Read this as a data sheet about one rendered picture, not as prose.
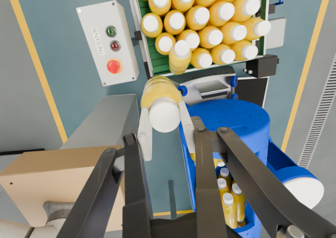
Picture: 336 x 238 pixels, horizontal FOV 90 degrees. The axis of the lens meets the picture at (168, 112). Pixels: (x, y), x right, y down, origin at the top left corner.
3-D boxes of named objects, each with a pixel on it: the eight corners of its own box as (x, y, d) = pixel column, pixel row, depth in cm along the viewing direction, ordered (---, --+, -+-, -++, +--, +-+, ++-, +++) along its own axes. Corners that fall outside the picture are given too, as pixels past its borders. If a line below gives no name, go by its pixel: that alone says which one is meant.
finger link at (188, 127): (185, 127, 15) (193, 125, 15) (177, 100, 21) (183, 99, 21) (189, 154, 16) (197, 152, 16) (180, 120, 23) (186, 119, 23)
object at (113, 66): (110, 74, 47) (109, 74, 46) (106, 61, 46) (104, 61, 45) (122, 71, 47) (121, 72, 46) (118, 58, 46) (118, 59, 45)
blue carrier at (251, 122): (196, 232, 105) (208, 296, 80) (174, 106, 69) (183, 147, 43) (242, 225, 104) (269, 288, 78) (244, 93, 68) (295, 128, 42)
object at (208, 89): (194, 89, 69) (201, 100, 58) (193, 84, 68) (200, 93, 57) (218, 85, 69) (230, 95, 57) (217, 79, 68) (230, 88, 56)
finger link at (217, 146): (198, 143, 14) (234, 137, 14) (188, 117, 18) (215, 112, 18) (199, 158, 14) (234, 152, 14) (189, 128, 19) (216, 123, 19)
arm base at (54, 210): (53, 234, 73) (46, 250, 68) (43, 200, 63) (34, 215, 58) (97, 233, 75) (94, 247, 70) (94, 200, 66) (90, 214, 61)
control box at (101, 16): (111, 79, 58) (102, 87, 49) (90, 13, 50) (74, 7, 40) (139, 73, 58) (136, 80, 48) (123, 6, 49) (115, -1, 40)
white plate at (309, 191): (317, 212, 90) (315, 210, 91) (330, 174, 78) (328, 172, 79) (266, 220, 90) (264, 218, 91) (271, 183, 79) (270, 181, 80)
